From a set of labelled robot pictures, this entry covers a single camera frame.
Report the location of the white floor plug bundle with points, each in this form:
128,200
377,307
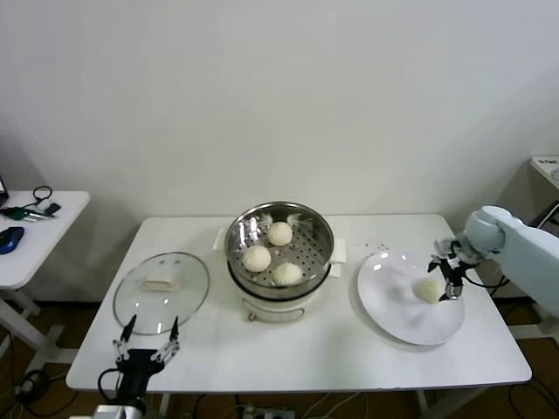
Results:
30,384

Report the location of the white electric cooking pot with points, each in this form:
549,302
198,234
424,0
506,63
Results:
271,307

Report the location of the white steamed baozi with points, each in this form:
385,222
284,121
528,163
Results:
287,274
257,258
279,234
429,291

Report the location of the white stand base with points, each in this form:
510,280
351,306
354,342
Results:
530,332

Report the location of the white cabinet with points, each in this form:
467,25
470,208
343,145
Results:
546,172

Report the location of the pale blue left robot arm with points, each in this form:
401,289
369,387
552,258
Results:
122,412

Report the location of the perforated stainless steel steamer basket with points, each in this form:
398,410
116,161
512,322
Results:
316,249

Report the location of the small white side table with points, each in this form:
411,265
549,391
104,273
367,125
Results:
52,231

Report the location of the large white round plate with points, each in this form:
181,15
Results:
393,305

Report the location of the round glass pot lid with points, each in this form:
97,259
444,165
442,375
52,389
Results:
192,279

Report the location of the dark laptop edge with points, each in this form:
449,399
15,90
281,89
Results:
2,187

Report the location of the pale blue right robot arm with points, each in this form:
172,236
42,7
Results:
524,249

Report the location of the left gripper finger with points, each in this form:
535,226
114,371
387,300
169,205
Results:
175,329
129,328

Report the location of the small black device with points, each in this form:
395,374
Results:
54,208

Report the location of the white table leg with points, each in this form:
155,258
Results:
165,406
421,403

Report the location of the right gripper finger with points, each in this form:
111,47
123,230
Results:
434,263
455,290

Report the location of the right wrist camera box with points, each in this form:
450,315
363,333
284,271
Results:
445,247

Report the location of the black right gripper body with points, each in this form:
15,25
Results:
451,271

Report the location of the grey power strip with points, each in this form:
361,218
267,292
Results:
266,413

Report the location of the blue computer mouse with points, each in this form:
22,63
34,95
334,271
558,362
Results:
11,239

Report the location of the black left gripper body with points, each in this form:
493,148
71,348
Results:
136,364

